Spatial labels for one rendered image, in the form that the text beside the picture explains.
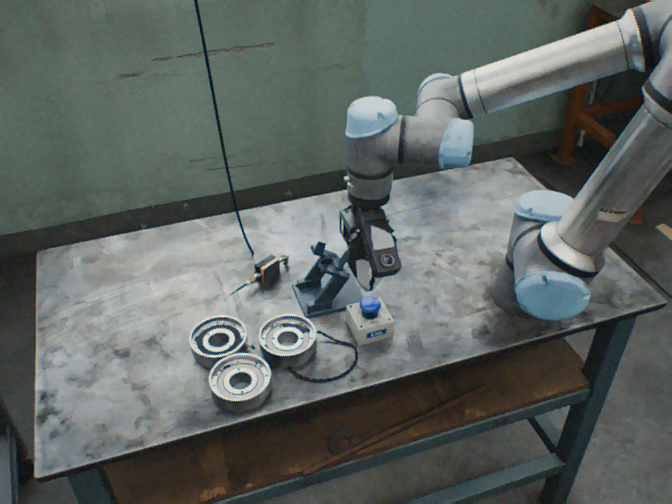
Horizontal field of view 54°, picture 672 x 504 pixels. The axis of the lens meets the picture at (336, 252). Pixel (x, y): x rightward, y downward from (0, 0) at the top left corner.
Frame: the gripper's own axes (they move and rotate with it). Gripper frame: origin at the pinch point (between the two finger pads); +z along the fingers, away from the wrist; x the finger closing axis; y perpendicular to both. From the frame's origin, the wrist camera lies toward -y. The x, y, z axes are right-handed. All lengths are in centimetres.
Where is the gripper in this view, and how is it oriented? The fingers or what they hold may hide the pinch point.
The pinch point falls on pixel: (370, 288)
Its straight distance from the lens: 121.5
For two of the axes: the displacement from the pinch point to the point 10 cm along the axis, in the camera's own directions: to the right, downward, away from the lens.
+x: -9.5, 2.1, -2.5
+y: -3.3, -5.9, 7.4
